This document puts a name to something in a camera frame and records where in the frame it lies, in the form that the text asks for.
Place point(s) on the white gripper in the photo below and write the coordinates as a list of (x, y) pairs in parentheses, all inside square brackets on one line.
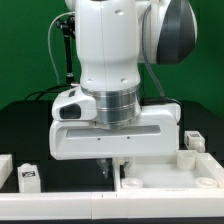
[(154, 132)]

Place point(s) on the white square table top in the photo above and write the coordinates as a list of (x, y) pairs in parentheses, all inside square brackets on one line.
[(186, 169)]

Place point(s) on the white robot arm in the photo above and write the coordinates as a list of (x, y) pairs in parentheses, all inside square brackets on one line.
[(102, 117)]

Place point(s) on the white U-shaped fence frame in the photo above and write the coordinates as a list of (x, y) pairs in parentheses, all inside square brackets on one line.
[(150, 203)]

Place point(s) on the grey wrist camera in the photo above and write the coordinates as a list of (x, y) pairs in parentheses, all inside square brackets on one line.
[(73, 104)]

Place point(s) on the black camera stand with cable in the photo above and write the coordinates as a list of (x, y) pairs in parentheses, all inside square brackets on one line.
[(65, 22)]

